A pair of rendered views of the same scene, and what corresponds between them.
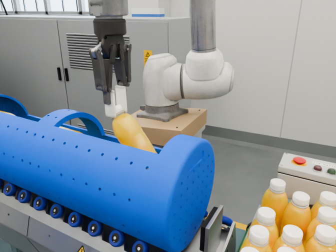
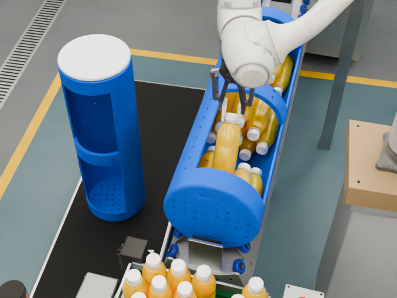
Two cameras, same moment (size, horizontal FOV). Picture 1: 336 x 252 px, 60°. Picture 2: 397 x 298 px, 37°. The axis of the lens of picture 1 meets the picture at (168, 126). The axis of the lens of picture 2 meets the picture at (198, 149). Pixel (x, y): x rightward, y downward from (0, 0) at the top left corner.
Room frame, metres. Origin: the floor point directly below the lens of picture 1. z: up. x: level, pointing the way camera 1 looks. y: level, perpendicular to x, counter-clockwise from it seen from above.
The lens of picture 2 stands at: (0.31, -1.02, 2.46)
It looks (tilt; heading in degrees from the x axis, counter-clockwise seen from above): 47 degrees down; 75
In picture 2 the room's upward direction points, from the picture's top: straight up
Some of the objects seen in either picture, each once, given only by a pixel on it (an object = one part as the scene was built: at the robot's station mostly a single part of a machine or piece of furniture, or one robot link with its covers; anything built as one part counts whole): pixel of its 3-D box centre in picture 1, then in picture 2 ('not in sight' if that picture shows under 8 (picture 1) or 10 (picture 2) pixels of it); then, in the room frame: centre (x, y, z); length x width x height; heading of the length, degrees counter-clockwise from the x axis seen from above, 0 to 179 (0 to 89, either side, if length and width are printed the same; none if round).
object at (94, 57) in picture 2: not in sight; (94, 57); (0.38, 0.82, 1.03); 0.28 x 0.28 x 0.01
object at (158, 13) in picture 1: (148, 12); not in sight; (2.56, 0.16, 1.48); 0.24 x 0.12 x 0.08; 73
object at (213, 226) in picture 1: (210, 235); (205, 252); (0.58, -0.11, 0.99); 0.10 x 0.02 x 0.12; 151
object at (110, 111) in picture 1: (109, 103); (224, 109); (0.70, 0.15, 1.30); 0.03 x 0.01 x 0.07; 61
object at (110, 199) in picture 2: not in sight; (106, 136); (0.38, 0.82, 0.59); 0.28 x 0.28 x 0.88
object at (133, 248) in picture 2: not in sight; (136, 257); (0.38, -0.05, 0.95); 0.10 x 0.07 x 0.10; 151
